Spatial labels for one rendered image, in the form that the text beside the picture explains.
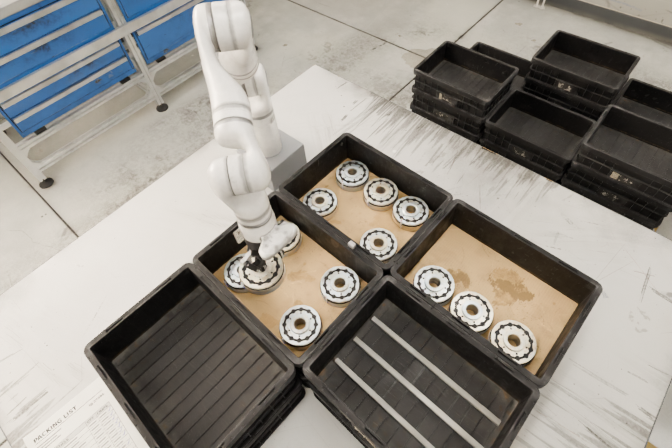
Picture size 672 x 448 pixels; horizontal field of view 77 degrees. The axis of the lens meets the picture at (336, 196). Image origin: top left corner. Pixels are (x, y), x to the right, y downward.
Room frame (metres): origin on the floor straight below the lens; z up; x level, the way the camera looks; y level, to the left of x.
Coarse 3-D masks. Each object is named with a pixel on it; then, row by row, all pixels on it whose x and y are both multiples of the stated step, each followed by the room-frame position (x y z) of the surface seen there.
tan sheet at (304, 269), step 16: (304, 240) 0.64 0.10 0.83; (288, 256) 0.59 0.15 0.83; (304, 256) 0.59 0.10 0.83; (320, 256) 0.58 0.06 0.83; (288, 272) 0.54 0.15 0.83; (304, 272) 0.54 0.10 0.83; (320, 272) 0.53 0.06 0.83; (288, 288) 0.50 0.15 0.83; (304, 288) 0.49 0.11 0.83; (256, 304) 0.46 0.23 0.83; (272, 304) 0.46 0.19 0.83; (288, 304) 0.45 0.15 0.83; (304, 304) 0.45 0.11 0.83; (320, 304) 0.44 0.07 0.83; (272, 320) 0.41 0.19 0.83
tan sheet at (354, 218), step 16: (336, 192) 0.80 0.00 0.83; (352, 192) 0.80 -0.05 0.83; (400, 192) 0.78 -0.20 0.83; (352, 208) 0.74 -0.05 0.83; (368, 208) 0.73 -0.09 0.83; (336, 224) 0.68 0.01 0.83; (352, 224) 0.68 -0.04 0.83; (368, 224) 0.67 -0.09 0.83; (384, 224) 0.67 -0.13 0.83; (400, 240) 0.61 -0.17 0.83
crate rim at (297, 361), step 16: (272, 192) 0.75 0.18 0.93; (320, 224) 0.62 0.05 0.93; (336, 240) 0.57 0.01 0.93; (224, 288) 0.47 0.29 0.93; (368, 288) 0.43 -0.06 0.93; (240, 304) 0.43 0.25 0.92; (352, 304) 0.39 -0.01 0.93; (256, 320) 0.38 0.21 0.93; (336, 320) 0.36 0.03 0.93; (272, 336) 0.34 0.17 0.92; (320, 336) 0.33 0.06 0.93; (288, 352) 0.30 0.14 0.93; (304, 352) 0.30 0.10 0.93
